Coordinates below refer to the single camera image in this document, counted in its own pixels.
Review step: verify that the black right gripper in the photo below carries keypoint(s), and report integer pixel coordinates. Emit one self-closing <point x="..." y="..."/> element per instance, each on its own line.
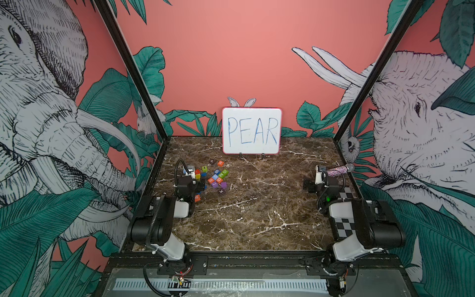
<point x="312" y="184"/>

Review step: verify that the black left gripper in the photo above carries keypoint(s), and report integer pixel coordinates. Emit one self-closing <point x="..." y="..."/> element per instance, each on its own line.
<point x="195" y="185"/>

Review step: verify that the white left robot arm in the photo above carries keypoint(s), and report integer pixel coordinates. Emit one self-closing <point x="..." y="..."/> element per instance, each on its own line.
<point x="152" y="224"/>

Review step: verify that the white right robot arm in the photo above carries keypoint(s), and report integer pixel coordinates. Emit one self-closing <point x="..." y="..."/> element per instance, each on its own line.
<point x="361" y="226"/>

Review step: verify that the glittery purple microphone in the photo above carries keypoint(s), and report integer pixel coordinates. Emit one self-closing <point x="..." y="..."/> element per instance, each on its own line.
<point x="344" y="169"/>

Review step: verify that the black white checkerboard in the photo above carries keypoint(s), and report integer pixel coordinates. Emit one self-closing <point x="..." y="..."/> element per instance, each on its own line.
<point x="341" y="214"/>

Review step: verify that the pink framed whiteboard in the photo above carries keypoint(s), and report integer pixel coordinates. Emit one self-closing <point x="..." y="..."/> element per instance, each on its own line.
<point x="251" y="131"/>

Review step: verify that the white perforated strip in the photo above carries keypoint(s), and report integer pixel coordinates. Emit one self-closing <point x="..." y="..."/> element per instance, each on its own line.
<point x="267" y="285"/>

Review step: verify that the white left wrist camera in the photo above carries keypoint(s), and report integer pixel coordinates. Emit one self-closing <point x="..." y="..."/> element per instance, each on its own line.
<point x="190" y="171"/>

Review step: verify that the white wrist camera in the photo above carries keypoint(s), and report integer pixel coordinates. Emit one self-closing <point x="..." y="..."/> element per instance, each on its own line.
<point x="320" y="174"/>
<point x="190" y="171"/>

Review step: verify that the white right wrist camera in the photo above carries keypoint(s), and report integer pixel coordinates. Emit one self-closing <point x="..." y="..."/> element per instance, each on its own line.
<point x="320" y="174"/>

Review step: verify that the black front frame rail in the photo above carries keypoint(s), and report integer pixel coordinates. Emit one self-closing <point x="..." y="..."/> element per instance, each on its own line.
<point x="203" y="262"/>

